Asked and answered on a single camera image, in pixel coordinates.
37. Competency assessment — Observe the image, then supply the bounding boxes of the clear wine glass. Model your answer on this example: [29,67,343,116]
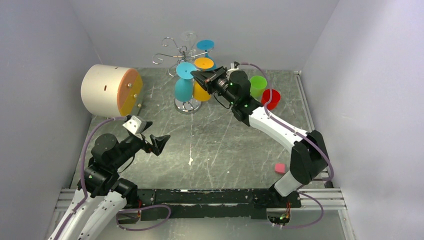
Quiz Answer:
[180,30,198,63]

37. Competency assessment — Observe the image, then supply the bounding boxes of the red plastic wine glass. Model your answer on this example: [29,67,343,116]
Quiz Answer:
[260,88,281,111]

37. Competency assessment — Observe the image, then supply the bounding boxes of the light blue plastic goblet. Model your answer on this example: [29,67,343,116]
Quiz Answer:
[174,62,197,102]

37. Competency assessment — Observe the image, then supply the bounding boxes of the blue plastic wine glass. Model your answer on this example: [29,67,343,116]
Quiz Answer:
[196,39,216,70]

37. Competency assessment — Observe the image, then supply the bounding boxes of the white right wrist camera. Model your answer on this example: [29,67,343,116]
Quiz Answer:
[226,61,240,75]

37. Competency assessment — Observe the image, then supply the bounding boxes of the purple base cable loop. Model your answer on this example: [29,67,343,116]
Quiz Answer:
[114,203,172,232]

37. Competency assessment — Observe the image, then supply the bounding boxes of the green plastic wine glass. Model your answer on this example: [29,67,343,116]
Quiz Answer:
[249,75,268,98]

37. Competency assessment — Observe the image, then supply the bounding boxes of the orange plastic wine glass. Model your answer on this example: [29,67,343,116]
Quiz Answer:
[193,57,215,102]

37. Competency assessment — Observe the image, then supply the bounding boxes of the round cream drawer box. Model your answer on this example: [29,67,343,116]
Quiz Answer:
[80,64,143,118]

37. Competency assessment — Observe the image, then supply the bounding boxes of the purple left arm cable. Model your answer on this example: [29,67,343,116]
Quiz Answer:
[52,116,128,240]

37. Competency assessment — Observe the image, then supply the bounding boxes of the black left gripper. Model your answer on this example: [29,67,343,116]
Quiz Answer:
[111,120,170,169]

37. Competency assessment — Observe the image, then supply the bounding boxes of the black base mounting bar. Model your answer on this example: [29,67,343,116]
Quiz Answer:
[123,188,302,221]

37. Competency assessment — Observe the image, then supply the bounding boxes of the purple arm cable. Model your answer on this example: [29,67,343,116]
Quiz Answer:
[52,116,128,240]
[238,62,335,229]

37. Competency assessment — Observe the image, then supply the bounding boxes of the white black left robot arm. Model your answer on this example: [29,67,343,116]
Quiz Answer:
[49,133,170,240]

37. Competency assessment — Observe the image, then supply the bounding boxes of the pink foam cube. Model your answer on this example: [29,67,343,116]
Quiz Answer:
[274,163,286,175]

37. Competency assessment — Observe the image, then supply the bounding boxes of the aluminium extrusion rail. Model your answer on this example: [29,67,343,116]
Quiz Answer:
[299,188,347,211]

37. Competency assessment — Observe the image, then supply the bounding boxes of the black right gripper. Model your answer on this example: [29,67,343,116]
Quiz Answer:
[190,66,237,106]

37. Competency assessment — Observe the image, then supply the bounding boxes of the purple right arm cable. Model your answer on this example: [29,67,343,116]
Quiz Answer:
[238,62,335,229]

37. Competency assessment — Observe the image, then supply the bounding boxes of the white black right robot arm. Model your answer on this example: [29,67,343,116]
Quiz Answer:
[191,67,330,207]

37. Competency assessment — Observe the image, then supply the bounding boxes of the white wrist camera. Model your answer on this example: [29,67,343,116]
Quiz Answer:
[226,61,240,75]
[122,115,153,135]

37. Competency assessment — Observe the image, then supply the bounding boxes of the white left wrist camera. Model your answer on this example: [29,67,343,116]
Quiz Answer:
[122,115,153,135]

